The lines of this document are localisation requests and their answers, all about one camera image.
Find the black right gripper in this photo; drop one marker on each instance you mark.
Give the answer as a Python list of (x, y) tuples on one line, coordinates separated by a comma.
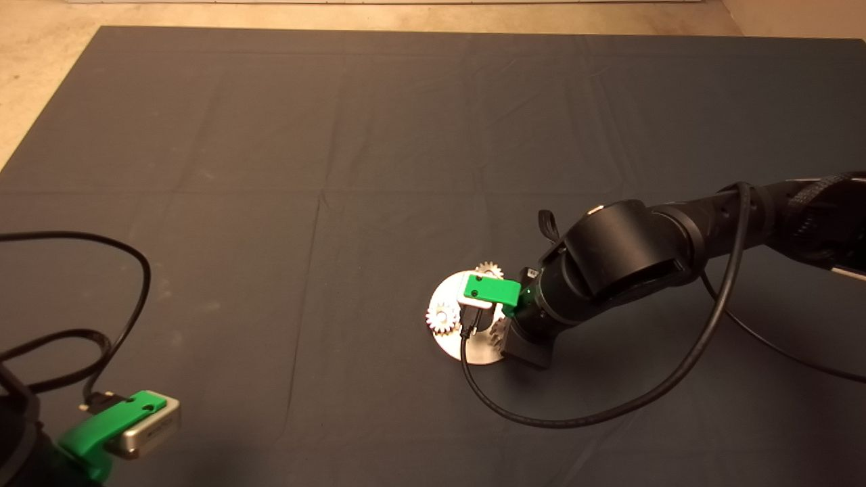
[(531, 348)]

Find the small steel planetary gear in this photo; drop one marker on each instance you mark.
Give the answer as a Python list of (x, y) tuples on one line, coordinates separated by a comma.
[(443, 318), (499, 331), (487, 268)]

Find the round metal carrier plate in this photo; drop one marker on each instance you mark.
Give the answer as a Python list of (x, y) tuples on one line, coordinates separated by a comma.
[(446, 341)]

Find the dark grey table cloth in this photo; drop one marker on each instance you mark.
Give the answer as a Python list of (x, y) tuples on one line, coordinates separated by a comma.
[(270, 169)]

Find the green right camera mount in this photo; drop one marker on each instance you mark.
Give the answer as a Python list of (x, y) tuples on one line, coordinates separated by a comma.
[(492, 289)]

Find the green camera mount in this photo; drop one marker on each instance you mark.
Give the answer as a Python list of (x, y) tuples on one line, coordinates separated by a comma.
[(492, 289), (101, 426)]

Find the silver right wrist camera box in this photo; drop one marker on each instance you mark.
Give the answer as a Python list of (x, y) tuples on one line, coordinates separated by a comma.
[(473, 302)]

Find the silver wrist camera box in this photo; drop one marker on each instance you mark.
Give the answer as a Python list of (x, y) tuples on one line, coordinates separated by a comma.
[(473, 302), (155, 429)]

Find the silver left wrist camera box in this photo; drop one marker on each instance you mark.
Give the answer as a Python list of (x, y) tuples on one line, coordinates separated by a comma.
[(155, 429)]

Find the green left camera mount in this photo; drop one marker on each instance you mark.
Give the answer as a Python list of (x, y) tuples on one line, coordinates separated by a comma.
[(101, 426)]

